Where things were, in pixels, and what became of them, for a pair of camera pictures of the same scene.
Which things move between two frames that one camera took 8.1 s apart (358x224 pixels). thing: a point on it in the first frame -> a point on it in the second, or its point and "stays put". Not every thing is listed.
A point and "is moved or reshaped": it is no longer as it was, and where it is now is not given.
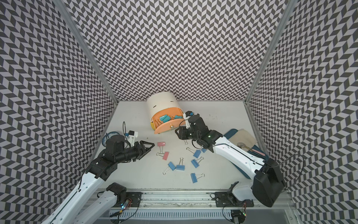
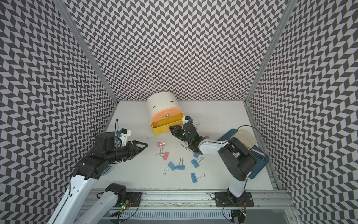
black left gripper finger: [141, 156] -> [133, 156]
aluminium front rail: [185, 200] stays put
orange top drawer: [160, 127] is moved or reshaped
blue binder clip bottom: [193, 177] stays put
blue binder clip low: [180, 166] stays put
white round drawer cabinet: [160, 101] stays put
